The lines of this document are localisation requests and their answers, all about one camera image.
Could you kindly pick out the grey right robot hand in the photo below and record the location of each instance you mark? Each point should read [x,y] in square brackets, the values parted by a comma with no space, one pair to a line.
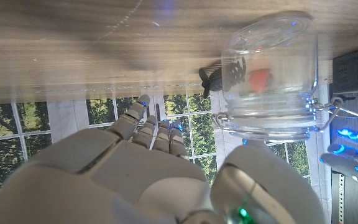
[135,180]

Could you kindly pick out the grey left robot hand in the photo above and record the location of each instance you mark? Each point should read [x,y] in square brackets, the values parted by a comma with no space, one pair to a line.
[353,165]

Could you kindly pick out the clear glass hinged jar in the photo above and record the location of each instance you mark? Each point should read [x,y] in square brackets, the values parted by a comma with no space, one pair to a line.
[272,115]

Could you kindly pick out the black hair clip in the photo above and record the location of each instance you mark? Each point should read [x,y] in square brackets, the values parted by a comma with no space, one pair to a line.
[213,81]

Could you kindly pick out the printed window backdrop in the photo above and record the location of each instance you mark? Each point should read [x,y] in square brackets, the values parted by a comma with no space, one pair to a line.
[67,115]

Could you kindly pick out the small orange red ball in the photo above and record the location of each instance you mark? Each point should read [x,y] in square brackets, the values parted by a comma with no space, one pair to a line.
[259,79]

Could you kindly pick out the white perforated wall strip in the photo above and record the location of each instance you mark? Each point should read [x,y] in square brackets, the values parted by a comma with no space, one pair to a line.
[341,199]

